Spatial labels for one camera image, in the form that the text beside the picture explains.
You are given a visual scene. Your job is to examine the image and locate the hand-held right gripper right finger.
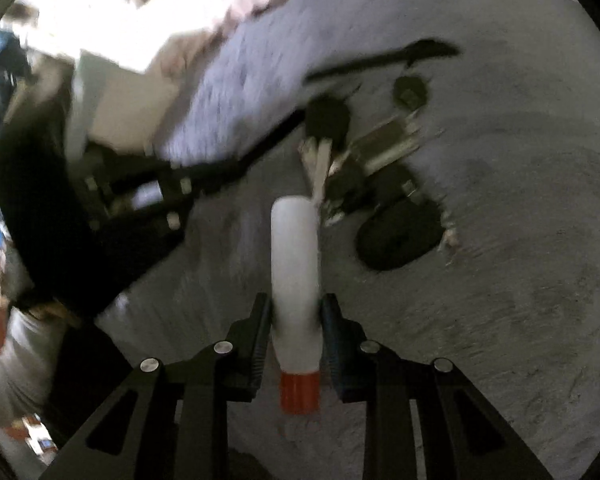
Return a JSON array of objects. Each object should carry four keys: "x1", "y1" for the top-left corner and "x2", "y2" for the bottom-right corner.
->
[{"x1": 320, "y1": 292, "x2": 556, "y2": 480}]

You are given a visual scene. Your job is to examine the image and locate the white paper bag black handles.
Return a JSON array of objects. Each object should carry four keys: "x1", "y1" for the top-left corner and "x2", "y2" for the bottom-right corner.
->
[{"x1": 67, "y1": 50, "x2": 191, "y2": 161}]

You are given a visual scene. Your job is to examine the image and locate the small black round case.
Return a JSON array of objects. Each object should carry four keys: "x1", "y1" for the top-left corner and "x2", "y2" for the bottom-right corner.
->
[{"x1": 392, "y1": 76, "x2": 427, "y2": 110}]

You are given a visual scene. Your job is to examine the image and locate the white stick bundle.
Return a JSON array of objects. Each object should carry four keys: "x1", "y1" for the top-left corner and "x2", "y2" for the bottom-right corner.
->
[{"x1": 300, "y1": 137, "x2": 333, "y2": 211}]

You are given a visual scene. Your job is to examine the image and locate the black oval case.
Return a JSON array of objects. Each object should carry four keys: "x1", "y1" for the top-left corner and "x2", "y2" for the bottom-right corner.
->
[{"x1": 356, "y1": 200, "x2": 443, "y2": 271}]

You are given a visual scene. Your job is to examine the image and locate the black flat object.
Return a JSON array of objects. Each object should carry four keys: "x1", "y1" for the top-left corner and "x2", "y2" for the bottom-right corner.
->
[{"x1": 325, "y1": 162, "x2": 421, "y2": 211}]

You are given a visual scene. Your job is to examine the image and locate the white orange-label bottle red cap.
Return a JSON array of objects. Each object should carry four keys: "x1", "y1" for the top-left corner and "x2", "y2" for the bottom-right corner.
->
[{"x1": 270, "y1": 195, "x2": 326, "y2": 416}]

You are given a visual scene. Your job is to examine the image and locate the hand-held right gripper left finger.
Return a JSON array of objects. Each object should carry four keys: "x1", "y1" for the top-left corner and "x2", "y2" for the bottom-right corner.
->
[{"x1": 40, "y1": 291, "x2": 273, "y2": 480}]

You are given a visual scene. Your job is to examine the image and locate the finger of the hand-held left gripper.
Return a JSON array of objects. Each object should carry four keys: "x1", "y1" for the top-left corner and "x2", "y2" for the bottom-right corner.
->
[{"x1": 177, "y1": 107, "x2": 311, "y2": 198}]

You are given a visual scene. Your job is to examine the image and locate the beige rectangular box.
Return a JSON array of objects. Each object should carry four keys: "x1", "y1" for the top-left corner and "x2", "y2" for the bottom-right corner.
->
[{"x1": 347, "y1": 115, "x2": 421, "y2": 171}]

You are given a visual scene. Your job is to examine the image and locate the white pink ruffled quilt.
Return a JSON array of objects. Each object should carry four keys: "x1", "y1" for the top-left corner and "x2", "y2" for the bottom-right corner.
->
[{"x1": 10, "y1": 0, "x2": 311, "y2": 76}]

